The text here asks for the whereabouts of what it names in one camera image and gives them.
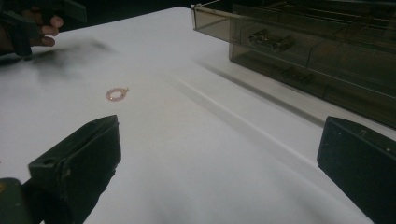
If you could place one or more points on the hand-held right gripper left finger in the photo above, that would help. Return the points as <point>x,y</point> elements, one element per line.
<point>84,161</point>

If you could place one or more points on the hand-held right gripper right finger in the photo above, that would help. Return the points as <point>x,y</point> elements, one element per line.
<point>361,161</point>

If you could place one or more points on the smoky transparent drawer cabinet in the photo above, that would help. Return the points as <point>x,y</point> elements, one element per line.
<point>342,62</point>

